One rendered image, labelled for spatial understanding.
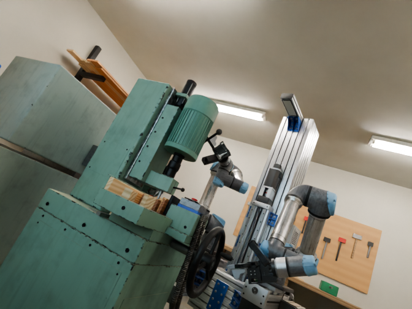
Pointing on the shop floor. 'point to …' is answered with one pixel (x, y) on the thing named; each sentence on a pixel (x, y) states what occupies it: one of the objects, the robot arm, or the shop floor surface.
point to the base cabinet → (76, 272)
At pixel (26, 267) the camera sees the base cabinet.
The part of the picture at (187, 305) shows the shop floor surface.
